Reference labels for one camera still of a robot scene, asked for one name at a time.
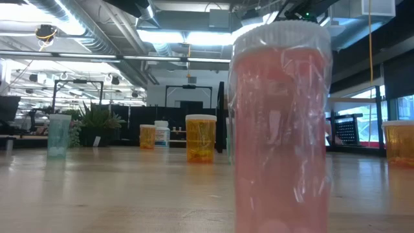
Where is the pink pill vial white cap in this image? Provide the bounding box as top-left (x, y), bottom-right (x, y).
top-left (227, 20), bottom-right (334, 233)

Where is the black aluminium table frame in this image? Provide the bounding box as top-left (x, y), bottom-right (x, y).
top-left (325, 144), bottom-right (387, 158)

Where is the yellow hanging cord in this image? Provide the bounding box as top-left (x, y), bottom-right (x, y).
top-left (367, 0), bottom-right (374, 87)

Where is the black ceiling device yellow cable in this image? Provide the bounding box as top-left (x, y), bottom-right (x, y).
top-left (34, 24), bottom-right (60, 45)

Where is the silver ceiling ventilation duct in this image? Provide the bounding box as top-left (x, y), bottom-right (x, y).
top-left (27, 0), bottom-right (162, 89)

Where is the white bottle blue label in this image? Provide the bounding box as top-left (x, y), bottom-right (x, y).
top-left (153, 120), bottom-right (171, 149)

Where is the white ceiling unit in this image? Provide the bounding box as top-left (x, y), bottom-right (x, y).
top-left (351, 0), bottom-right (397, 19)

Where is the black perforated metal panel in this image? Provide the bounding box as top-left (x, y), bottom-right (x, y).
top-left (329, 113), bottom-right (364, 146)

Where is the orange pill bottle white cap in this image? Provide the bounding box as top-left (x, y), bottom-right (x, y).
top-left (185, 114), bottom-right (218, 164)
top-left (139, 124), bottom-right (157, 150)
top-left (381, 120), bottom-right (414, 169)

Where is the black room divider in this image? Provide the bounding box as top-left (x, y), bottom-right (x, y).
top-left (109, 105), bottom-right (227, 148)

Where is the black shelf side frame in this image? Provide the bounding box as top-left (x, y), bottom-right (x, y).
top-left (375, 85), bottom-right (387, 157)
top-left (215, 80), bottom-right (226, 154)

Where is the grey ceiling box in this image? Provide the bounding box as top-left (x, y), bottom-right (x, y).
top-left (208, 8), bottom-right (231, 29)

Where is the wooden shelf board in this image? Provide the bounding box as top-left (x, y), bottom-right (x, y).
top-left (327, 96), bottom-right (378, 104)

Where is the green pill vial white cap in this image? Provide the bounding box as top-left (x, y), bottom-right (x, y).
top-left (47, 113), bottom-right (72, 160)

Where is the grey ceiling conduit pipe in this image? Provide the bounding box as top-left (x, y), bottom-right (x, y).
top-left (0, 50), bottom-right (232, 64)

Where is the small white rack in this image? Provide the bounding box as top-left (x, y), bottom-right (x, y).
top-left (169, 126), bottom-right (188, 144)

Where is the black plant pot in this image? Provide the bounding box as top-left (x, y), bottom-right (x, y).
top-left (78, 128), bottom-right (114, 148)

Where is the bright ceiling light panel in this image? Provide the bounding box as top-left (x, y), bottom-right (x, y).
top-left (136, 28), bottom-right (239, 47)

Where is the green artificial plant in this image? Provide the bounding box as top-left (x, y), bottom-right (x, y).
top-left (60, 102), bottom-right (127, 149)

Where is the black background rig frame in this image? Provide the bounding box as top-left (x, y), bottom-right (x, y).
top-left (164, 84), bottom-right (213, 109)
top-left (51, 79), bottom-right (105, 115)

